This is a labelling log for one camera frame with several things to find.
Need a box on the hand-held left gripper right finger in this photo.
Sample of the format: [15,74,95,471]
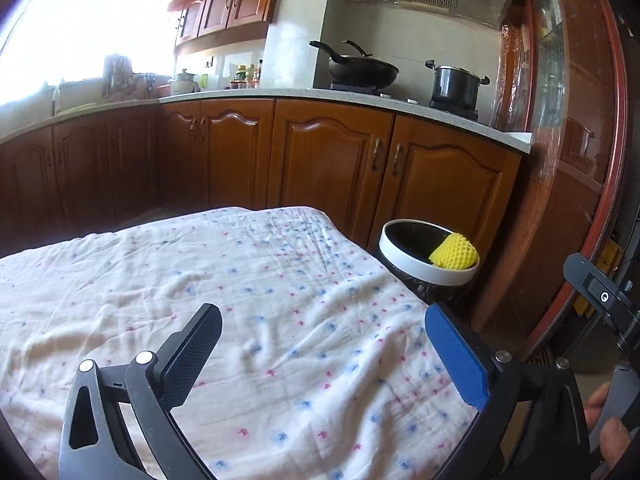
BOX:
[424,302,592,480]

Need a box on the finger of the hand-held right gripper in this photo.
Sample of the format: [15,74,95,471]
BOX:
[562,253,640,343]

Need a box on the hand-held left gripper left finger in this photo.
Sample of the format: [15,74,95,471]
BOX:
[59,302,224,480]

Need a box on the white bin with black bag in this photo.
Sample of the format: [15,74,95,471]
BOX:
[375,219,482,319]

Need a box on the yellow foam fruit net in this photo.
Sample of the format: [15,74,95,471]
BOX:
[428,231,479,269]

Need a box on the person's right hand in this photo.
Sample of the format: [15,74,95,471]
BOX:
[583,381,638,470]

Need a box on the yellow packaging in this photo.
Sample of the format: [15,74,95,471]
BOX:
[599,239,622,273]

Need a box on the white printed blanket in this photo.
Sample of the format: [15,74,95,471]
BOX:
[0,205,482,480]

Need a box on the red wooden glass door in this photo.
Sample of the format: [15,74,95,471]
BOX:
[470,0,640,376]

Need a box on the wooden kitchen base cabinet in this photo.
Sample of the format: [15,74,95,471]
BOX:
[0,99,524,272]

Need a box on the black cooking pot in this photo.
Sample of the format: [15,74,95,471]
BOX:
[425,59,491,112]

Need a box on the black gas stove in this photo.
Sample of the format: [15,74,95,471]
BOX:
[329,80,481,122]

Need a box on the row of seasoning bottles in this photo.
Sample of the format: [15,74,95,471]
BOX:
[229,59,264,89]

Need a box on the utensil rack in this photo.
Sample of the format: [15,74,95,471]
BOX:
[101,53,135,100]

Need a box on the black wok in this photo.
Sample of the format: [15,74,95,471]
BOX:
[308,39,400,89]

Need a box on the kitchen window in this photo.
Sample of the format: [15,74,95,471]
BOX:
[0,0,177,107]

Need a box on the wooden wall cabinet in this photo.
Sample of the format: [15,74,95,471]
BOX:
[165,0,284,57]

